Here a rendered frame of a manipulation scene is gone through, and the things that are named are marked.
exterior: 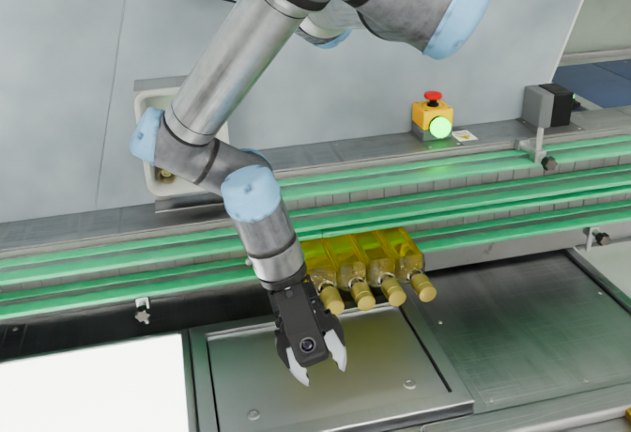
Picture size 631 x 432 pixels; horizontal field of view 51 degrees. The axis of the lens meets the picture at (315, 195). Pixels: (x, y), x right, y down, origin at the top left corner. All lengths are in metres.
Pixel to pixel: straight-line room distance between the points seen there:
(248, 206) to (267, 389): 0.46
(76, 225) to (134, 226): 0.12
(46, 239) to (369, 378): 0.69
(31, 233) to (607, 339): 1.18
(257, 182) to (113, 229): 0.60
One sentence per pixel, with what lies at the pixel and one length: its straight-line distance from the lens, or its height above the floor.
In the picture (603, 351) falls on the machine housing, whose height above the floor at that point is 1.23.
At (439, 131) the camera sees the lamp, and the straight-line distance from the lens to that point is 1.46.
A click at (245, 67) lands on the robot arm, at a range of 0.82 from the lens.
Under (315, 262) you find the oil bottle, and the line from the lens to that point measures 1.27.
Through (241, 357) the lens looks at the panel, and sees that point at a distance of 1.31.
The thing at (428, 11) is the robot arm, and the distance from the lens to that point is 0.75.
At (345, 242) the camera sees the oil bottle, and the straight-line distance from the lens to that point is 1.33.
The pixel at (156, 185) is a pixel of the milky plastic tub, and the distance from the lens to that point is 1.40.
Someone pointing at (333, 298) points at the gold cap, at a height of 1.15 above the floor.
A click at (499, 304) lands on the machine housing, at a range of 1.52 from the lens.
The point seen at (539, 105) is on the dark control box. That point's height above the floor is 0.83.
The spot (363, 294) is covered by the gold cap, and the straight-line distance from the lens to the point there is 1.20.
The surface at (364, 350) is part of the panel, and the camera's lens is 1.31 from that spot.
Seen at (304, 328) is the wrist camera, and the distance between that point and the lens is 0.93.
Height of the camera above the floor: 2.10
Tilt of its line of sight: 61 degrees down
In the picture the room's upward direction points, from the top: 152 degrees clockwise
